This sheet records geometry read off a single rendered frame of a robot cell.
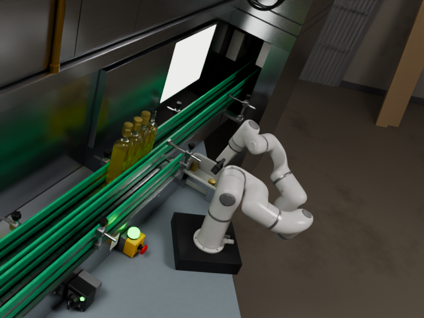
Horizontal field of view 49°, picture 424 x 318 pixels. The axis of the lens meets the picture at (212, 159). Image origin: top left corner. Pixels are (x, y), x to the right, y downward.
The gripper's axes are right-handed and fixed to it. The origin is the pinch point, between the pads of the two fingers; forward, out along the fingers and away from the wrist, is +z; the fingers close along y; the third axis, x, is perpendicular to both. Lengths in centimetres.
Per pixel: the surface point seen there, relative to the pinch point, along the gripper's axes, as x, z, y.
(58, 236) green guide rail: -22, 0, 80
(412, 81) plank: 89, 17, -359
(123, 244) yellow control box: -7, 12, 57
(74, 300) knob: -5, 10, 87
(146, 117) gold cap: -31.7, -18.5, 29.5
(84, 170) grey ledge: -38, 12, 43
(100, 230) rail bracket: -14, -4, 71
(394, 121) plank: 106, 59, -348
